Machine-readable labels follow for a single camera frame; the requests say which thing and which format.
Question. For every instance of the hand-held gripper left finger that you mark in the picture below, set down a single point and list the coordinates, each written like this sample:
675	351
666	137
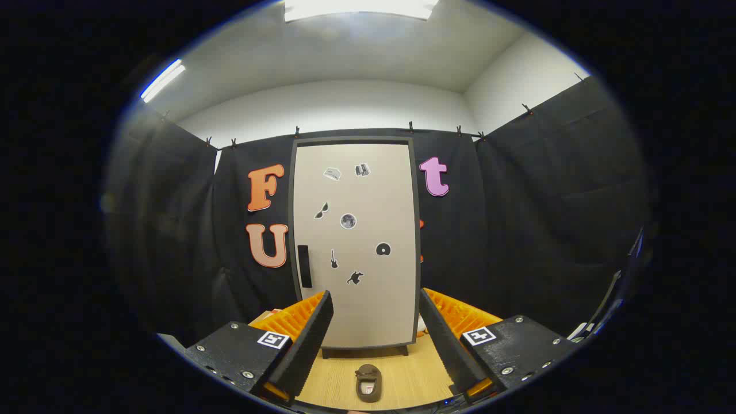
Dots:
310	339

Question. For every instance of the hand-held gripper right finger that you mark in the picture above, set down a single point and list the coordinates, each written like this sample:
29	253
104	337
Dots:
443	339

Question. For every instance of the dark grey shoe cabinet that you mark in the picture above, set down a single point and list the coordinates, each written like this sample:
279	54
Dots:
368	351

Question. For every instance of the brown fuzzy shoe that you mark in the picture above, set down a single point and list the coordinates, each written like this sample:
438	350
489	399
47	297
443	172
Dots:
368	390

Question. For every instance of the beige book orange label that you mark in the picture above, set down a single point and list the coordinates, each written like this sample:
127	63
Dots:
265	315

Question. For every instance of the black backdrop cloth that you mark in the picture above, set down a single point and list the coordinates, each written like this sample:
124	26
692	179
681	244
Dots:
517	230

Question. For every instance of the dark stand with white parts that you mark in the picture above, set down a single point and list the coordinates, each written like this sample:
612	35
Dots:
581	330

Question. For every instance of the wide ceiling light panel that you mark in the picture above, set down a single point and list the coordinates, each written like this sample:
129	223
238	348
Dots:
356	8

